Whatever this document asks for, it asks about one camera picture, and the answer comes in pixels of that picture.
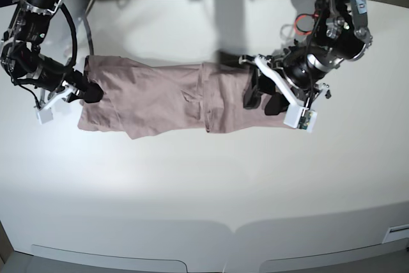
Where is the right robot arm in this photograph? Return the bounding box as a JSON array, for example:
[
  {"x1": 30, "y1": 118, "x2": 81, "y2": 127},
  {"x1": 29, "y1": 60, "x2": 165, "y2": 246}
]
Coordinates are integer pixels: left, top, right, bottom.
[{"x1": 1, "y1": 0, "x2": 104, "y2": 111}]

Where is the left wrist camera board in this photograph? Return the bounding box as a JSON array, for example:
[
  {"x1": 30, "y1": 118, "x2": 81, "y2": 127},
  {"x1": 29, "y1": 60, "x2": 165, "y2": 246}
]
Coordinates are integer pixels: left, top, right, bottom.
[{"x1": 283, "y1": 104, "x2": 318, "y2": 133}]

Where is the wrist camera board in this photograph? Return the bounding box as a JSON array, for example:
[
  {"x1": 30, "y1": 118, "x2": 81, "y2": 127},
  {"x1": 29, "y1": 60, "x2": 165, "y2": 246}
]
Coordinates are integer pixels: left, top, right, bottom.
[
  {"x1": 283, "y1": 104, "x2": 318, "y2": 133},
  {"x1": 36, "y1": 109, "x2": 54, "y2": 125}
]

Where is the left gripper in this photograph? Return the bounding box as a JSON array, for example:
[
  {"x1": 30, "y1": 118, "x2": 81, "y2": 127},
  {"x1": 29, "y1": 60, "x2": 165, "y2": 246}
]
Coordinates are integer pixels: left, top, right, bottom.
[{"x1": 239, "y1": 47, "x2": 331, "y2": 116}]

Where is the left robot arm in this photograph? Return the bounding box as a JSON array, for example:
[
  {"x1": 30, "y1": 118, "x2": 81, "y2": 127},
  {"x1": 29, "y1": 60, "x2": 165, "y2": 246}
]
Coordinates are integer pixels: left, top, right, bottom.
[{"x1": 266, "y1": 0, "x2": 373, "y2": 109}]

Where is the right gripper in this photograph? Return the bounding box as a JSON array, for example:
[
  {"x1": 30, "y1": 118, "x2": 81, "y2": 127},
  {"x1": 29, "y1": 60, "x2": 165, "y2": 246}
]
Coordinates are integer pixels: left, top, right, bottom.
[{"x1": 33, "y1": 68, "x2": 104, "y2": 111}]

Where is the pink T-shirt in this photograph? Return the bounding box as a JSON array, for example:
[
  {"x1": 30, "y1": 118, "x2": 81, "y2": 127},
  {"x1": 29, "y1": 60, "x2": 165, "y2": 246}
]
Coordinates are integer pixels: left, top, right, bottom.
[{"x1": 78, "y1": 56, "x2": 285, "y2": 139}]

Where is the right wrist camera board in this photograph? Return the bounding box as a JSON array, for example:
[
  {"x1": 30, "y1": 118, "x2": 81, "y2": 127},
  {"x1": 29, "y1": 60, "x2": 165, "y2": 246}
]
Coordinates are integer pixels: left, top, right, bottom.
[{"x1": 36, "y1": 109, "x2": 54, "y2": 125}]

